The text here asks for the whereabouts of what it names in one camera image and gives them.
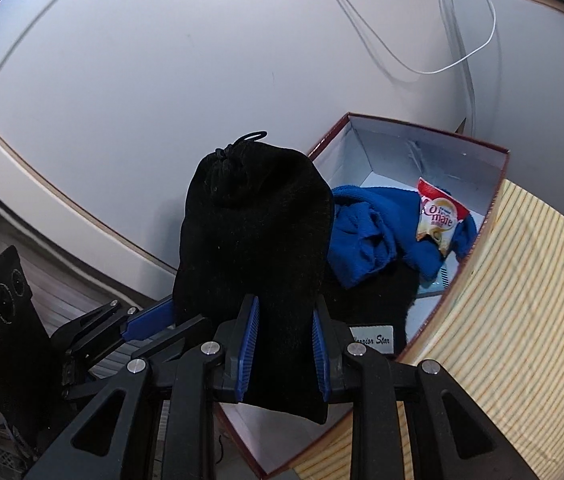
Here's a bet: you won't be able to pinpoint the paired white cables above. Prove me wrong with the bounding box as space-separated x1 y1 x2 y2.
439 0 477 136

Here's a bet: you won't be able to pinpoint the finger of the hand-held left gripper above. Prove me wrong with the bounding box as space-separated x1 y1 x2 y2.
52 294 177 361
64 315 215 401

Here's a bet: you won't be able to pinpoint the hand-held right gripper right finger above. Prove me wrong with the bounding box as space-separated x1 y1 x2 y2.
312 296 537 480

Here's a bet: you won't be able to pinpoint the yellow striped blanket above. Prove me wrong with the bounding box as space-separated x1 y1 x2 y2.
294 180 564 480

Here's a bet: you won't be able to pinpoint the thin white cable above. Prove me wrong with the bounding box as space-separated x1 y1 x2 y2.
309 0 497 75

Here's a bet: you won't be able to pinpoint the black fuzzy hat white label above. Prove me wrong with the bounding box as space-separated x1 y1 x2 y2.
322 260 423 358

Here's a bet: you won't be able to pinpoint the black drawstring pouch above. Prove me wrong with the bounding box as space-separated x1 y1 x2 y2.
172 131 335 425

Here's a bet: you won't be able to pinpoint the red cardboard box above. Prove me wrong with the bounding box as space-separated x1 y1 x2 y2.
212 112 511 478

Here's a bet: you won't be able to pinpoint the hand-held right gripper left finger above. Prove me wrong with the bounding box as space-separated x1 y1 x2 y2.
24 294 261 480

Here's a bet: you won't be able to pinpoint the blue cloth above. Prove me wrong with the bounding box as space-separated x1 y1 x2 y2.
329 185 477 289

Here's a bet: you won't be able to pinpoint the red and white snack packet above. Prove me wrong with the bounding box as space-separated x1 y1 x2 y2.
416 177 470 257

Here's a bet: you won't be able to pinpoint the grey striped cloth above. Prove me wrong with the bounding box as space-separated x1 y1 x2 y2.
0 205 177 376

